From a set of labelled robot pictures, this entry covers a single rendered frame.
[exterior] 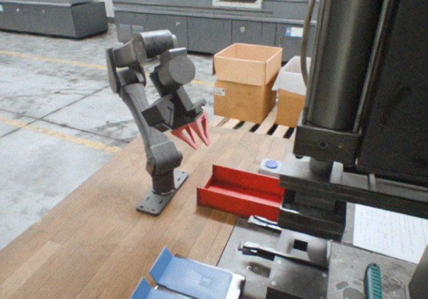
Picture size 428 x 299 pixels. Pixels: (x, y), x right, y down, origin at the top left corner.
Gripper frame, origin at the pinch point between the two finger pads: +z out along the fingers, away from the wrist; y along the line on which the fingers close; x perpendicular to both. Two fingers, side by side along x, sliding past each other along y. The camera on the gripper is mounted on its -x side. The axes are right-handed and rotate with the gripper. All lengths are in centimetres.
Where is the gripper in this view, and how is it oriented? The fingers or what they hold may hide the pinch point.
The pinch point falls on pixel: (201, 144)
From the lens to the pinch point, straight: 76.6
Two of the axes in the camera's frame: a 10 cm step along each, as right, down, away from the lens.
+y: 8.2, -2.9, -5.0
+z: 4.6, 8.5, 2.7
